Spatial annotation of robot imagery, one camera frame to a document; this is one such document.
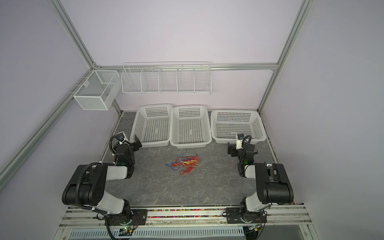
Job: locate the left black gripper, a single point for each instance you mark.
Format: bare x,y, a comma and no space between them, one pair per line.
132,145

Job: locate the white vented cable duct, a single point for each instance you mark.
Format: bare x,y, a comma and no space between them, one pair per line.
157,233

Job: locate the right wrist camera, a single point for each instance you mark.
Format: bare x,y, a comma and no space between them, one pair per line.
239,142

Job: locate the white mesh wall box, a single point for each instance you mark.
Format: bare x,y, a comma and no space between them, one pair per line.
99,90

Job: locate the right white plastic basket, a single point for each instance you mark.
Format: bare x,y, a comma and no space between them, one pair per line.
227,124

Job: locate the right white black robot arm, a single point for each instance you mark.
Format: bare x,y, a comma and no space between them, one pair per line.
272,187

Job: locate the middle white plastic basket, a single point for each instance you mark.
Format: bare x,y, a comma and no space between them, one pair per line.
190,127

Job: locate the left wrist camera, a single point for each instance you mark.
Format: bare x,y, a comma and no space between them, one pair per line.
121,136

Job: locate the white wire wall shelf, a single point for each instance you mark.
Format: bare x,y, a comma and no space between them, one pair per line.
167,78

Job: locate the left white plastic basket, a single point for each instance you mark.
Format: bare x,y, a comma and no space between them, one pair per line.
152,125

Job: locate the white plastic basket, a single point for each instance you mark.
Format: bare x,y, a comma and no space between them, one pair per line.
227,124
152,125
190,127

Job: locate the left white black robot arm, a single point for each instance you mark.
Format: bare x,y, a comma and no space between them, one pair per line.
87,187

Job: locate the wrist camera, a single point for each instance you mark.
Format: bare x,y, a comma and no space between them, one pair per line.
239,142
121,136

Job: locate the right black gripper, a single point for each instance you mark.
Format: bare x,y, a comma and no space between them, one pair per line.
234,148

